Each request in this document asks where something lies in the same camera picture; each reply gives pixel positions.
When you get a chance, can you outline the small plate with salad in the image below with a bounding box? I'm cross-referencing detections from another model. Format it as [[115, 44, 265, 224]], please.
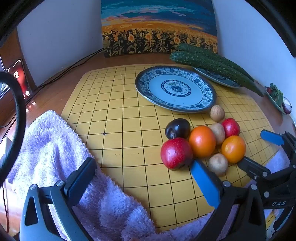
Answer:
[[265, 83, 293, 115]]

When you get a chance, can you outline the sunflower field painting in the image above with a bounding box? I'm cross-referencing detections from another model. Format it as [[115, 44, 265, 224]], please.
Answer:
[[101, 0, 218, 58]]

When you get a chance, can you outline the purple fluffy towel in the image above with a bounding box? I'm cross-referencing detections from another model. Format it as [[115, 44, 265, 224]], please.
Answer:
[[6, 110, 290, 241]]

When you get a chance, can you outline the smartphone with lit screen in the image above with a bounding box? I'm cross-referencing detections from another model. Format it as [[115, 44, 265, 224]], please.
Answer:
[[6, 58, 33, 98]]

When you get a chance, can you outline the small yellowish orange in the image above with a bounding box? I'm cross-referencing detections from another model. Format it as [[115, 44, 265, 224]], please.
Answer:
[[221, 136, 246, 164]]

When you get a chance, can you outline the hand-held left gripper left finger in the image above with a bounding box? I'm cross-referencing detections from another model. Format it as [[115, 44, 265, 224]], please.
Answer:
[[20, 157, 97, 241]]

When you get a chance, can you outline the bumpy green cucumber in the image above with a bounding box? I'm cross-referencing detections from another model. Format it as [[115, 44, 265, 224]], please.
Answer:
[[169, 51, 264, 97], [177, 43, 255, 82]]

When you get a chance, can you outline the dark purple plum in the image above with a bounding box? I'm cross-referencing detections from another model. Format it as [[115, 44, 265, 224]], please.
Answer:
[[165, 118, 191, 140]]

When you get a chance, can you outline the blue patterned round plate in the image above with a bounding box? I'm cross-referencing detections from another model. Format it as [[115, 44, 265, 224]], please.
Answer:
[[135, 66, 217, 113]]

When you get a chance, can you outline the thick black cable loop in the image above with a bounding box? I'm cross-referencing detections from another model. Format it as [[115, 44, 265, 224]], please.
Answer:
[[0, 71, 26, 186]]

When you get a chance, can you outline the blue rimmed oval plate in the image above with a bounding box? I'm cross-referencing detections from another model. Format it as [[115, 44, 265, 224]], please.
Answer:
[[193, 66, 243, 88]]

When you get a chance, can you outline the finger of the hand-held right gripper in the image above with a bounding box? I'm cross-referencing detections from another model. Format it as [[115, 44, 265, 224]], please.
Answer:
[[260, 130, 296, 163], [237, 156, 296, 197]]

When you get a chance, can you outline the brown wooden panel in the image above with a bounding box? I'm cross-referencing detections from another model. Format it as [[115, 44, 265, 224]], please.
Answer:
[[0, 29, 37, 93]]

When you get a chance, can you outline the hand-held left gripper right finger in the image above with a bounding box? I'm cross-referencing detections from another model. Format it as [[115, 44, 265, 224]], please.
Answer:
[[190, 159, 266, 241]]

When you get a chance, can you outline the large deep orange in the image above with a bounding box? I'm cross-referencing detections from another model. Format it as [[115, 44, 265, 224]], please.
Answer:
[[188, 126, 216, 158]]

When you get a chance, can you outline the small white box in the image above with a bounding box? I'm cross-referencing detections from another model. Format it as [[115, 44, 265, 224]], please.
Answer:
[[0, 137, 12, 163]]

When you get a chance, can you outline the small red apple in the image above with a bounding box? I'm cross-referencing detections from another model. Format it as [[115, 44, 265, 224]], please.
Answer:
[[221, 118, 240, 138]]

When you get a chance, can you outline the large red apple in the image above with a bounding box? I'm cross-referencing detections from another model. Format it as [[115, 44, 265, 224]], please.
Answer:
[[161, 138, 193, 171]]

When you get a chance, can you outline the small brown round fruit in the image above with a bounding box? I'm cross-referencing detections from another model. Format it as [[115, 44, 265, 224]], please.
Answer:
[[208, 153, 228, 176], [209, 123, 226, 144], [210, 105, 225, 122]]

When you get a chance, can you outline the thin black cable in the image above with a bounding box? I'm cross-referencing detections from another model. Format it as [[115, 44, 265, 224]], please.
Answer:
[[35, 49, 104, 90], [25, 51, 104, 98]]

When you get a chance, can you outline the yellow grid game board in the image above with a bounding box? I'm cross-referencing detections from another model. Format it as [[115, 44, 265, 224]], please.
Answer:
[[61, 64, 281, 232]]

